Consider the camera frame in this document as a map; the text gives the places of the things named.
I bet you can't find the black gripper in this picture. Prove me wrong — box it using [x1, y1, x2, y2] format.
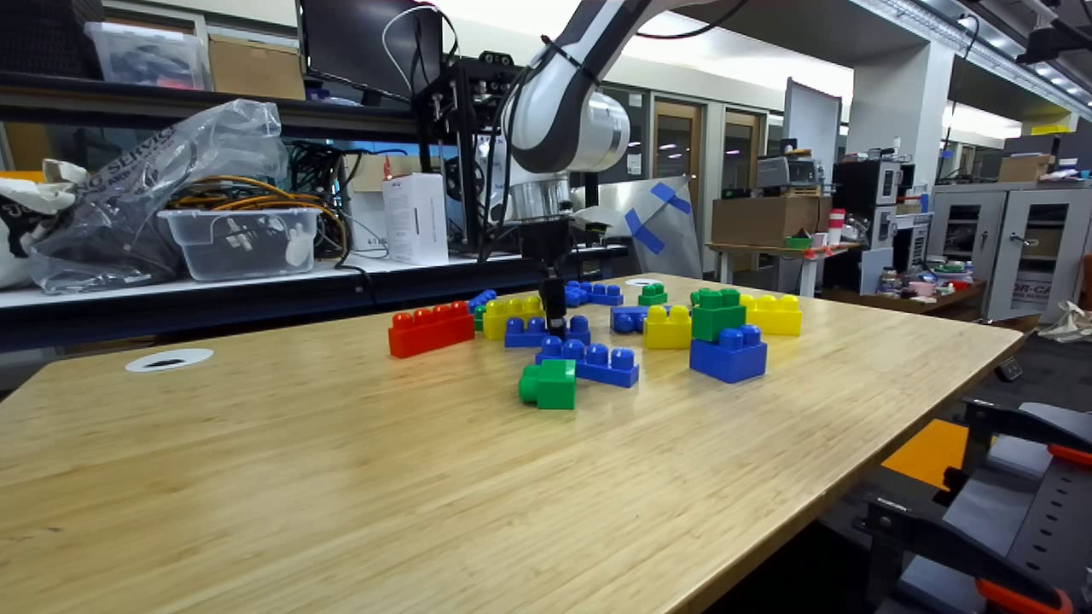
[524, 217, 591, 336]

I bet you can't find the yellow building block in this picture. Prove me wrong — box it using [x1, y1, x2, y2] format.
[481, 294, 546, 346]
[745, 294, 807, 340]
[641, 303, 694, 350]

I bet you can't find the wide blue building block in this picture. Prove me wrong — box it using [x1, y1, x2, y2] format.
[608, 303, 649, 337]
[687, 325, 768, 385]

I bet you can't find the red building block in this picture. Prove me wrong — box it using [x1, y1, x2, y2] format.
[386, 300, 479, 363]

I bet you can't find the white cardboard box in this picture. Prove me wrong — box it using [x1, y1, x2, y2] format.
[379, 170, 450, 271]

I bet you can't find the white carton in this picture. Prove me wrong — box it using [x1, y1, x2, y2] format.
[347, 184, 390, 262]

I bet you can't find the large brown cardboard box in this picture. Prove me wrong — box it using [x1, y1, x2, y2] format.
[710, 196, 832, 249]

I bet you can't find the small side table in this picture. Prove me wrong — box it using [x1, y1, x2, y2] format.
[710, 234, 867, 300]

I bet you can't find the white panel board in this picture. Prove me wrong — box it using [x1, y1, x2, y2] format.
[783, 78, 848, 192]

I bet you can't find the clear plastic bin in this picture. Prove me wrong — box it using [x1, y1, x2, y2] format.
[157, 206, 325, 282]

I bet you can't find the black monitor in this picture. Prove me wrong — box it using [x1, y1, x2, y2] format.
[298, 0, 446, 112]

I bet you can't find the black workbench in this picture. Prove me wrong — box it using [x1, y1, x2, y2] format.
[0, 240, 641, 356]

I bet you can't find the black equipment box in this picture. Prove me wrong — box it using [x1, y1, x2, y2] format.
[831, 156, 916, 224]

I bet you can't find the orange floor mat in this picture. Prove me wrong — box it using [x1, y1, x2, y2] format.
[880, 415, 974, 493]

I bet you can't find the clear plastic bag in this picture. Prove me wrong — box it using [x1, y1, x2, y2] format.
[22, 95, 295, 298]

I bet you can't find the black shelf board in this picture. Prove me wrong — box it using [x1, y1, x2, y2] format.
[0, 68, 439, 147]

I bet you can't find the white glass door cabinet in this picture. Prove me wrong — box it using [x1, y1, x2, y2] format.
[925, 182, 1092, 325]

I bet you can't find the clear plastic container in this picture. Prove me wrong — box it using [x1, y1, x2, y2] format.
[83, 17, 212, 93]

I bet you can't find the small brown cardboard box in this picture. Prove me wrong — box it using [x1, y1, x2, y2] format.
[997, 150, 1056, 189]

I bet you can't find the gray equipment cart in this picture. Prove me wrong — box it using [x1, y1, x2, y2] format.
[865, 396, 1092, 614]

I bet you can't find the black ceiling fixture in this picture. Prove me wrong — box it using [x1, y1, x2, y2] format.
[1016, 0, 1092, 64]

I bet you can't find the black frame 3D printer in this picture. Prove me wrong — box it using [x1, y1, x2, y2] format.
[438, 49, 605, 256]

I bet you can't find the white cable loop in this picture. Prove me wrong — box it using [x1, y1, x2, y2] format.
[379, 4, 461, 95]

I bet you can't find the yellow cable bundle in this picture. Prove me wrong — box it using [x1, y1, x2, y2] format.
[168, 173, 351, 265]

